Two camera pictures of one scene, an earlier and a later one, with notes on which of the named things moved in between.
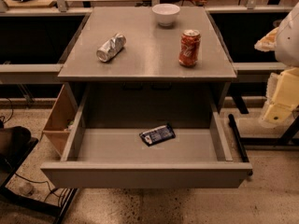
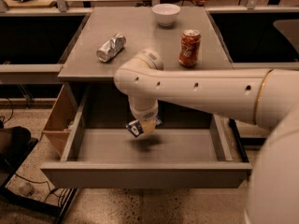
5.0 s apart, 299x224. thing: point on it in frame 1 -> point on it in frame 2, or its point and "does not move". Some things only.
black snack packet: x=157 y=134 -> x=135 y=128
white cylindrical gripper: x=288 y=39 -> x=144 y=114
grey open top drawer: x=136 y=135 does not move
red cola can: x=190 y=48 does not move
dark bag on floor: x=13 y=141 does not move
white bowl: x=165 y=13 does not move
